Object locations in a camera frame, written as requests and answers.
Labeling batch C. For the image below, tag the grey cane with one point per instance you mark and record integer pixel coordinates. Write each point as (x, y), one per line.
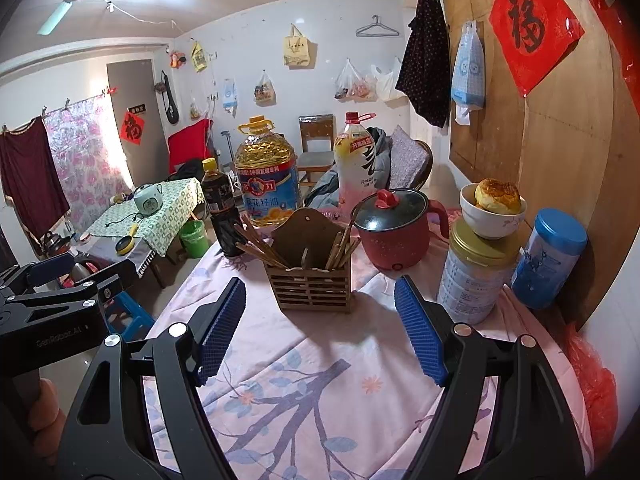
(225, 140)

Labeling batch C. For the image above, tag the small snack bag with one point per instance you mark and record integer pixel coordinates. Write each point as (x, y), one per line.
(265, 92)

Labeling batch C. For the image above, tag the green bucket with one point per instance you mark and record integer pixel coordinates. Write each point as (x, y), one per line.
(195, 242)

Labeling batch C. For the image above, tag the patterned chair cushion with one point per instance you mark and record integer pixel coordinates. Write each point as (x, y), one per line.
(407, 157)

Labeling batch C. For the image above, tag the blue hanging tissue bag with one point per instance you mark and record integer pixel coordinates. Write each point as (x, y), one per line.
(467, 70)

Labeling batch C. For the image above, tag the clear plastic bag with food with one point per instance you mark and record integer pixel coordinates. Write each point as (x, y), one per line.
(357, 87)

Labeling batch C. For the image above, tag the red paper door decoration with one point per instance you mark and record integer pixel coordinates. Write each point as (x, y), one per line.
(132, 127)

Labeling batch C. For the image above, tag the grey fringed cloth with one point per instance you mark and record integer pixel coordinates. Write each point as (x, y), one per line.
(107, 252)

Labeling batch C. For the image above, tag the green checked table cover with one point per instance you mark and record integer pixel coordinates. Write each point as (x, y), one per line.
(165, 210)

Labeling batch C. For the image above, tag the dark teapot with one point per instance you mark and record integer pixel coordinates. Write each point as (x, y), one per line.
(50, 242)

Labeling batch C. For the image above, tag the white bowl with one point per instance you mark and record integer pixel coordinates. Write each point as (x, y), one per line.
(492, 222)

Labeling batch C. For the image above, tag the maroon hanging cloth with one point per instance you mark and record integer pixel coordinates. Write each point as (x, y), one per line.
(30, 175)

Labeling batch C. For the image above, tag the white bottle with red cap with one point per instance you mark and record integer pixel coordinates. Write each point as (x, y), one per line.
(355, 160)

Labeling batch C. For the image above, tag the red hanging banner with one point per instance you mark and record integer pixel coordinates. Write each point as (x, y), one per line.
(620, 15)

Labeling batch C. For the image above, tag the small yellow hanging bag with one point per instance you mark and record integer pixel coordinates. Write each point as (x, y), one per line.
(199, 57)

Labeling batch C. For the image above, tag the red plastic bag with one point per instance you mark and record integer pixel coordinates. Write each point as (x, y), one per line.
(595, 390)

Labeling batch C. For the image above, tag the pink floral hanging sheet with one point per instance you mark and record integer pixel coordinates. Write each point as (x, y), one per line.
(85, 160)

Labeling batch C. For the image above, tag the bunch of wooden chopsticks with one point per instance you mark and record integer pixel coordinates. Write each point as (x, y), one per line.
(262, 255)

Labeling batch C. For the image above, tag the mint green rice cooker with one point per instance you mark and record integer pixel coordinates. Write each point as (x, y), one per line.
(148, 200)

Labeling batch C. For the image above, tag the wooden wall board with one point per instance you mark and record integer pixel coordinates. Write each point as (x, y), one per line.
(550, 150)

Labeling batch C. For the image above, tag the red electric pot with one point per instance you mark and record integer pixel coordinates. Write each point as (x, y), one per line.
(395, 245)

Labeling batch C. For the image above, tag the pink floral tablecloth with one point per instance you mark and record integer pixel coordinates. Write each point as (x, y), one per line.
(325, 360)

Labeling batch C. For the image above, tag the round baked bun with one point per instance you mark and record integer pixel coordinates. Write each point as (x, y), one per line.
(497, 192)

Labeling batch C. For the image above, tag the blue plastic stool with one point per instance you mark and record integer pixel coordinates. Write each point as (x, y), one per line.
(127, 310)

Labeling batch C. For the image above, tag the red cloth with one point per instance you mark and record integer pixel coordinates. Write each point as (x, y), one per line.
(187, 147)

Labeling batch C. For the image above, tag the large cooking oil bottle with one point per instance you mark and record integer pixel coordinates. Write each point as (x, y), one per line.
(265, 185)

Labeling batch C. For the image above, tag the milk powder tin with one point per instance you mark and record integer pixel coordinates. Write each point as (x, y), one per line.
(470, 280)

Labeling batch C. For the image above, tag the orange plush toy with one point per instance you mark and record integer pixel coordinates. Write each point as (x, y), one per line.
(175, 60)

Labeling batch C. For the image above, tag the red paper wall decoration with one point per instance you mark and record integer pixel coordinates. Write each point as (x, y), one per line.
(530, 25)

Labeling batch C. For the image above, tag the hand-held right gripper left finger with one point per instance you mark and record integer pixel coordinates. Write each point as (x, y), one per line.
(222, 330)

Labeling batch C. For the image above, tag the wooden chair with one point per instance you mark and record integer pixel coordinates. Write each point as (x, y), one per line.
(317, 132)

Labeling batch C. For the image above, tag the small blue hanging bag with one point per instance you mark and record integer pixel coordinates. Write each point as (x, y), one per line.
(230, 95)

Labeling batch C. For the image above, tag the dark dotted hanging garment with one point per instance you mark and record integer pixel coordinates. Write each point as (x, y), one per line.
(425, 70)

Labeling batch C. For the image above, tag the blue lidded canister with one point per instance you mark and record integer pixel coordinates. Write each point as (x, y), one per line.
(545, 260)

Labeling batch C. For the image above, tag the person's left hand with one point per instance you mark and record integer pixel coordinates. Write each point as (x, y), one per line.
(47, 410)

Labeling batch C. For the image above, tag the wooden chopstick holder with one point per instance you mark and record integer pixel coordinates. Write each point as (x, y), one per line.
(310, 290)

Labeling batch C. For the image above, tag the yellow tote bag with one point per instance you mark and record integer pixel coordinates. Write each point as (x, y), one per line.
(299, 50)

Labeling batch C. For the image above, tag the small yellow pan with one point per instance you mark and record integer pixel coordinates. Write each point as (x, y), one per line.
(125, 245)

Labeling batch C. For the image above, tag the grey door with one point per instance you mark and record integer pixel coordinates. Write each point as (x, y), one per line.
(145, 90)

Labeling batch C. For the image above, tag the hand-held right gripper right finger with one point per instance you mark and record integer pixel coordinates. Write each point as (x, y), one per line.
(420, 330)

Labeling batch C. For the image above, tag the black clothing pile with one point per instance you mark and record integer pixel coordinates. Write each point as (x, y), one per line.
(187, 170)

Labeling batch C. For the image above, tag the black racket bag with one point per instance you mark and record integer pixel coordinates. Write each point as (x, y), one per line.
(172, 110)

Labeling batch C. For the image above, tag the white plastic bag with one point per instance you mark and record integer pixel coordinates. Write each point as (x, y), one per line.
(387, 82)

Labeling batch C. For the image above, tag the dark soy sauce bottle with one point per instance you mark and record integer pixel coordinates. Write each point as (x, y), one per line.
(220, 200)

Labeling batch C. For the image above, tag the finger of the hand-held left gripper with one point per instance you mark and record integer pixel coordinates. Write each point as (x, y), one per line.
(50, 267)
(112, 282)

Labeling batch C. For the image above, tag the tiny clear hanging bag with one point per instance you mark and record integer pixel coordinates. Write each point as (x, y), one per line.
(195, 112)

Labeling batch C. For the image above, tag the small black door sign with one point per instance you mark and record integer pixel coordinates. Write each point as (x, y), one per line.
(136, 108)

